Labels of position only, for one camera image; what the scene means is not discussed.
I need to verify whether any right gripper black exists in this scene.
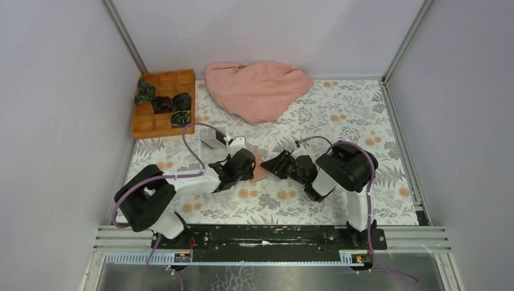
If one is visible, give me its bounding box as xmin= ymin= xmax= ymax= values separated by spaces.
xmin=260 ymin=150 xmax=307 ymax=187

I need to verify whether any brown leather card holder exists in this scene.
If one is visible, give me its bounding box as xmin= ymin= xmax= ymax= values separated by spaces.
xmin=251 ymin=152 xmax=269 ymax=182

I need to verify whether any white translucent card box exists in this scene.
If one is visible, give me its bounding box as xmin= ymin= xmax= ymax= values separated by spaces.
xmin=199 ymin=127 xmax=229 ymax=165

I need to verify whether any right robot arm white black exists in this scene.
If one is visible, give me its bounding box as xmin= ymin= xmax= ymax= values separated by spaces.
xmin=261 ymin=141 xmax=378 ymax=250

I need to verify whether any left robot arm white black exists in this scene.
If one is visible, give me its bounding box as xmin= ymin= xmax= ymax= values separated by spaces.
xmin=113 ymin=149 xmax=256 ymax=249

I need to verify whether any pink cloth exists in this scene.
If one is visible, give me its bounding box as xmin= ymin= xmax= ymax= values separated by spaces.
xmin=204 ymin=61 xmax=314 ymax=125

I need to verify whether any dark patterned rolled sock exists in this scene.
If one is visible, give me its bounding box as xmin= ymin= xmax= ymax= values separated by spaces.
xmin=170 ymin=110 xmax=191 ymax=128

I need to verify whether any black rolled sock right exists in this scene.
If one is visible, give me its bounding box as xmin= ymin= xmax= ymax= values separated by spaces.
xmin=171 ymin=92 xmax=192 ymax=112

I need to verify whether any black rolled sock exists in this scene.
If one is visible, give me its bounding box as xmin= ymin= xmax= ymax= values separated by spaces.
xmin=171 ymin=92 xmax=192 ymax=112
xmin=150 ymin=96 xmax=172 ymax=115

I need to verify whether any black rolled sock left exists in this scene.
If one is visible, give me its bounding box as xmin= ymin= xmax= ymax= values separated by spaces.
xmin=150 ymin=96 xmax=172 ymax=115

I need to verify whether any wooden compartment tray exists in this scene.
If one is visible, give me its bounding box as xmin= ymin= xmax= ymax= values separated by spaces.
xmin=131 ymin=70 xmax=196 ymax=139

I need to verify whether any green patterned rolled sock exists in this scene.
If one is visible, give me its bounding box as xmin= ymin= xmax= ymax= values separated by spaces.
xmin=134 ymin=78 xmax=156 ymax=104

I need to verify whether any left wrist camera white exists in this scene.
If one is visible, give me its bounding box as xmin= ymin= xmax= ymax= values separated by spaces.
xmin=225 ymin=135 xmax=246 ymax=156

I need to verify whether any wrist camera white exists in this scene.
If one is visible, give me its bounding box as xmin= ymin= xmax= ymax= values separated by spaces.
xmin=225 ymin=135 xmax=246 ymax=156
xmin=291 ymin=147 xmax=309 ymax=159

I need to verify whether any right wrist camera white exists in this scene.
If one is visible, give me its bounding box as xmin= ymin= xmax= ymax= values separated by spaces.
xmin=291 ymin=147 xmax=309 ymax=159

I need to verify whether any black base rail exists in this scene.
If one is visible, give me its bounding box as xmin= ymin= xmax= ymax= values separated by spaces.
xmin=151 ymin=224 xmax=387 ymax=263

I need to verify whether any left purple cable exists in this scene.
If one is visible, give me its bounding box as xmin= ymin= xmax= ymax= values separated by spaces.
xmin=112 ymin=122 xmax=232 ymax=291

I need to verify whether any purple cable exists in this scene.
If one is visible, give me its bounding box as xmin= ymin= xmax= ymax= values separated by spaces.
xmin=112 ymin=122 xmax=232 ymax=291
xmin=295 ymin=136 xmax=422 ymax=287

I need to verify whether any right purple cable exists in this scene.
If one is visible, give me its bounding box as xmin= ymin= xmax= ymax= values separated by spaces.
xmin=295 ymin=136 xmax=422 ymax=287

